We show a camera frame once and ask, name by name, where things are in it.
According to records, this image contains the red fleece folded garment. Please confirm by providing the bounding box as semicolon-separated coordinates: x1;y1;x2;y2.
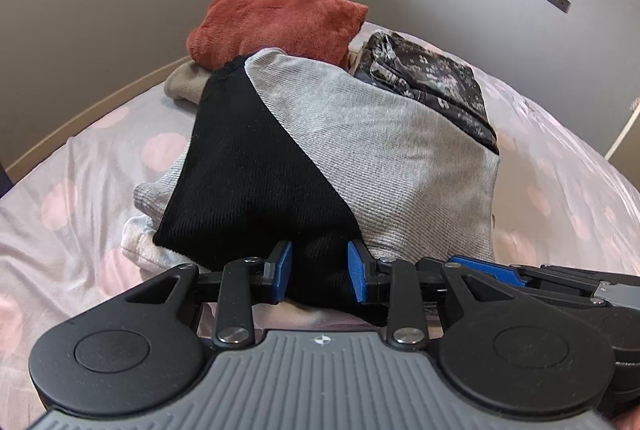
186;0;368;71

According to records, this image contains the pink dotted bed sheet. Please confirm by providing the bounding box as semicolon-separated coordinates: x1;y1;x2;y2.
1;35;639;429

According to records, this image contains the dark floral folded garment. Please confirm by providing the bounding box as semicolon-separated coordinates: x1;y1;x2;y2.
354;31;499;153

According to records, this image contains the grey and black sweater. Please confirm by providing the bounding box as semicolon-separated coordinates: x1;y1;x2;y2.
122;48;499;318

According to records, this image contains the beige door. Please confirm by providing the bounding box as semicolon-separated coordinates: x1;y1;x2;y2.
604;96;640;160

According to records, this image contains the tan folded garment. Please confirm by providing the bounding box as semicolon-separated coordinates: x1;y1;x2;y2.
164;60;212;104

